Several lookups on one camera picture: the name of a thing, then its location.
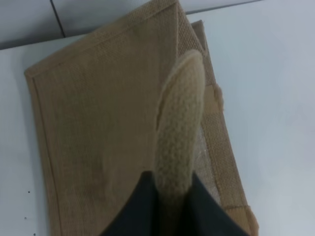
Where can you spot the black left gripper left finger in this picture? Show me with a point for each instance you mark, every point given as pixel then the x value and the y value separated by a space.
pixel 140 216

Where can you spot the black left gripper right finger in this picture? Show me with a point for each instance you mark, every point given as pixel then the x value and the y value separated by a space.
pixel 202 216

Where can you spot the brown linen tote bag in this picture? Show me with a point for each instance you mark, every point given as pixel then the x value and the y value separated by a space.
pixel 95 104

